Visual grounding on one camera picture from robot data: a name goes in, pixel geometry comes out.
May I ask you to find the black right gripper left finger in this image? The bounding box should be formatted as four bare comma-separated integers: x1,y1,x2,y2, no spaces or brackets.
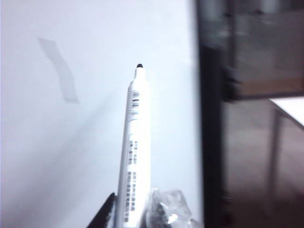
86,192,117,228

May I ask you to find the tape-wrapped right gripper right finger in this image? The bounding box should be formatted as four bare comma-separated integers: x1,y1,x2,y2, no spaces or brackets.
144,188,198,228

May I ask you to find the white marker pen black tip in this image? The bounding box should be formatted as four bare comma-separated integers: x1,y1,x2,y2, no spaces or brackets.
117,63,153,228

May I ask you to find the clear tape strip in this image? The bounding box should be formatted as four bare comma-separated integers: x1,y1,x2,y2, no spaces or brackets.
36,37,81,104

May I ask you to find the white top metal leg table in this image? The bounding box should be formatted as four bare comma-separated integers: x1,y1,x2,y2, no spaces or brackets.
267,95,304,228

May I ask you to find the white whiteboard with black frame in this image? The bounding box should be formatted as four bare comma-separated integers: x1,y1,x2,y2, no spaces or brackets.
0,0,225,228

